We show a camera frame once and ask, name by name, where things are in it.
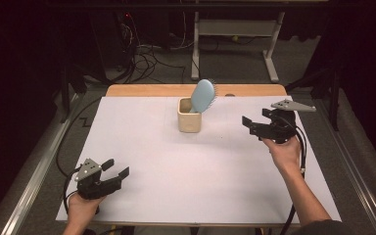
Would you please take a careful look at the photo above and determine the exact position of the black metal stand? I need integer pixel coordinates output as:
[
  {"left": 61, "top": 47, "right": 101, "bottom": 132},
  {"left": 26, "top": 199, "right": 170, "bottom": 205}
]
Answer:
[
  {"left": 285, "top": 62, "right": 344, "bottom": 132},
  {"left": 58, "top": 63, "right": 89, "bottom": 123}
]

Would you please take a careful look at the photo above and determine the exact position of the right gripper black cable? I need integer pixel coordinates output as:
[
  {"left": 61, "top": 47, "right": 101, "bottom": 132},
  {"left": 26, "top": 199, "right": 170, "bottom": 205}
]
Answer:
[{"left": 279, "top": 117, "right": 308, "bottom": 235}]

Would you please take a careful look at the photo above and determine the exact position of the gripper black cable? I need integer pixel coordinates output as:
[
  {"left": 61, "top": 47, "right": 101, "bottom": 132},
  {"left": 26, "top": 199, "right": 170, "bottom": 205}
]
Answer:
[
  {"left": 279, "top": 117, "right": 308, "bottom": 235},
  {"left": 62, "top": 165, "right": 83, "bottom": 215}
]

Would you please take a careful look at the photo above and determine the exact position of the light blue hairbrush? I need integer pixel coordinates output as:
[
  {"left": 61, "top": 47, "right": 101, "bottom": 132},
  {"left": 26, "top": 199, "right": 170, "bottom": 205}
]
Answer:
[{"left": 189, "top": 78, "right": 218, "bottom": 115}]

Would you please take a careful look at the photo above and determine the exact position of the beige square cup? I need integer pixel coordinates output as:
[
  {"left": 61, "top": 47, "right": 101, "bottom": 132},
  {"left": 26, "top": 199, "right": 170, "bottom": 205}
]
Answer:
[{"left": 176, "top": 97, "right": 203, "bottom": 134}]

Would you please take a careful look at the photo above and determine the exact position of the person's left hand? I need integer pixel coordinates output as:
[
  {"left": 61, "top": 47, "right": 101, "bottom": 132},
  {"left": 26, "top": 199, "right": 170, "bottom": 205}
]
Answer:
[{"left": 67, "top": 193, "right": 108, "bottom": 227}]

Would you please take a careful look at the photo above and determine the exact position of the person's right hand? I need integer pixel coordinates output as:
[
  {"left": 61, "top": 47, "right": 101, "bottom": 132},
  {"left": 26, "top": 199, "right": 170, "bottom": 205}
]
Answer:
[{"left": 260, "top": 135, "right": 304, "bottom": 172}]

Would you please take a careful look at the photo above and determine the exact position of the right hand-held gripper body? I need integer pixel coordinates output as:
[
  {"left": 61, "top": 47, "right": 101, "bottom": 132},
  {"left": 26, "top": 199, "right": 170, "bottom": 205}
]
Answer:
[{"left": 250, "top": 98, "right": 317, "bottom": 145}]

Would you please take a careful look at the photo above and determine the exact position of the white metal desk frame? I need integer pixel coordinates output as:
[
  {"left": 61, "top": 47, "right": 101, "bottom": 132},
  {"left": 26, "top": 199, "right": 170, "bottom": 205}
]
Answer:
[{"left": 190, "top": 11, "right": 287, "bottom": 83}]

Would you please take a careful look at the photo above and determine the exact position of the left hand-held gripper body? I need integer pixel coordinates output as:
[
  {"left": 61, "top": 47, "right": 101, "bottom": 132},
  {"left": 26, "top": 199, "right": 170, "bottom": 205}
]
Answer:
[{"left": 73, "top": 158, "right": 123, "bottom": 201}]

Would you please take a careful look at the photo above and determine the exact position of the aluminium rail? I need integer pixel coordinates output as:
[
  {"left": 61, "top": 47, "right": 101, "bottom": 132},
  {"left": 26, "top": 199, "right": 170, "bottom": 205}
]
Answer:
[
  {"left": 0, "top": 92, "right": 82, "bottom": 235},
  {"left": 312, "top": 97, "right": 376, "bottom": 235}
]

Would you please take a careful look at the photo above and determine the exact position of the tangle of black cables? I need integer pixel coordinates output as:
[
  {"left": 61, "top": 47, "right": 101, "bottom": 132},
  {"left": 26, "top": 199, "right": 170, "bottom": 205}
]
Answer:
[{"left": 106, "top": 13, "right": 194, "bottom": 84}]

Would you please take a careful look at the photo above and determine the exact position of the long black floor cable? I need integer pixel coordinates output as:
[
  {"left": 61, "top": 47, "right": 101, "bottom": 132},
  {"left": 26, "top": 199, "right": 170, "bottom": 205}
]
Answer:
[{"left": 55, "top": 97, "right": 103, "bottom": 179}]

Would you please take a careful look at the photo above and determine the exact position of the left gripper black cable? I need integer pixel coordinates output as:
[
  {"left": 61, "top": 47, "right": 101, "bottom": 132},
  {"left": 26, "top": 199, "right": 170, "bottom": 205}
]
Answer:
[{"left": 62, "top": 165, "right": 83, "bottom": 215}]

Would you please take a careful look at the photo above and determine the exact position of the dark computer tower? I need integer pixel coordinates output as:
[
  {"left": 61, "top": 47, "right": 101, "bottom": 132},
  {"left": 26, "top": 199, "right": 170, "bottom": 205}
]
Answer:
[{"left": 89, "top": 11, "right": 135, "bottom": 71}]

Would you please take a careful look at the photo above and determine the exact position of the white board sheet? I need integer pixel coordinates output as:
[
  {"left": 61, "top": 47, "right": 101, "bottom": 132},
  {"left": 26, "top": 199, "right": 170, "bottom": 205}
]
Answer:
[{"left": 56, "top": 95, "right": 343, "bottom": 226}]

